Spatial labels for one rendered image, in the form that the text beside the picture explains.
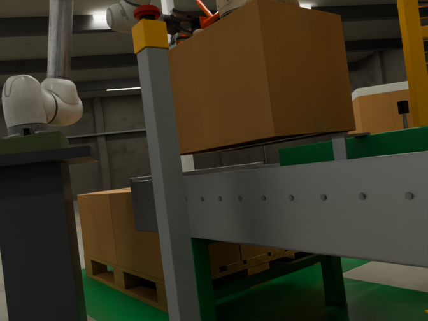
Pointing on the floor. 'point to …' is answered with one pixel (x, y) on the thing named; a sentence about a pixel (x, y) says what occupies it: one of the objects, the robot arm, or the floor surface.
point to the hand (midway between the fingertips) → (201, 28)
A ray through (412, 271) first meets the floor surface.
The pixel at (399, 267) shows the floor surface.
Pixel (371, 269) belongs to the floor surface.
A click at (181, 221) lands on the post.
